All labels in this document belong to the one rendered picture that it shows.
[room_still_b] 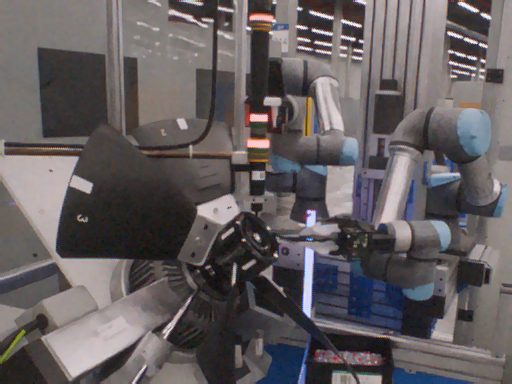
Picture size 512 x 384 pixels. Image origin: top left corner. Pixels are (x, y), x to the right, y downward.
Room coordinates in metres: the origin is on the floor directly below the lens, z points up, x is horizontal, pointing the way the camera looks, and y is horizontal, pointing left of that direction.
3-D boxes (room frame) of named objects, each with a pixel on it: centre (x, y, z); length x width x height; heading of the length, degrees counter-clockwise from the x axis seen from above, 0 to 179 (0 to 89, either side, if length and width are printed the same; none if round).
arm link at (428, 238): (1.23, -0.25, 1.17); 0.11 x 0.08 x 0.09; 108
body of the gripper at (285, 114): (1.21, 0.12, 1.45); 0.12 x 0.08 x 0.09; 172
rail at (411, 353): (1.40, -0.07, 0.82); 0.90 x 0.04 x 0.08; 72
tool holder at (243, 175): (1.08, 0.15, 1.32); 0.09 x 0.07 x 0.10; 107
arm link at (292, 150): (1.36, 0.08, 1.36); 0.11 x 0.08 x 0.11; 98
